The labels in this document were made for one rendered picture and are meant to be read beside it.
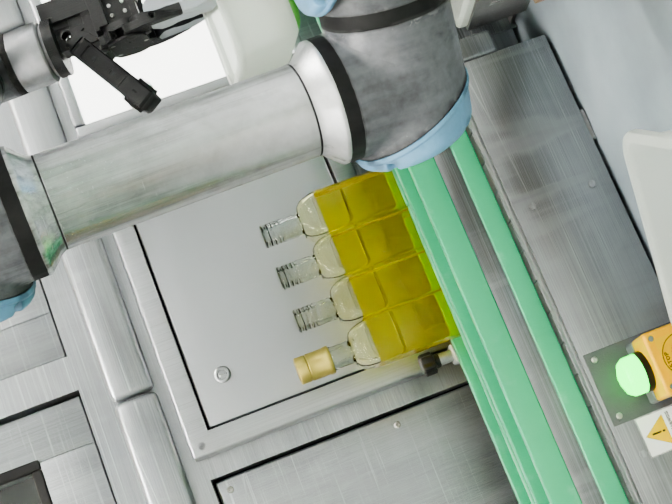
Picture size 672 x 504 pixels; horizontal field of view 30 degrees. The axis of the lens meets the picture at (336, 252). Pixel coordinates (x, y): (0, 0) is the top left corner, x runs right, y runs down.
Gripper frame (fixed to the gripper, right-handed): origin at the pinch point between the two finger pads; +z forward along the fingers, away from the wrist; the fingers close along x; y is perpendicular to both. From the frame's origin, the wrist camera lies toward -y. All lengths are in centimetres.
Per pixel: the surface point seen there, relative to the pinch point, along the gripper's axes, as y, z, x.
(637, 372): -56, 29, -10
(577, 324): -50, 26, -3
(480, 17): -11.8, 29.0, 3.5
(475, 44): -15.0, 27.1, 1.6
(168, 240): -20.7, -17.9, 23.0
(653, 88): -30, 39, -19
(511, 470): -64, 14, 12
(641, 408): -61, 29, -5
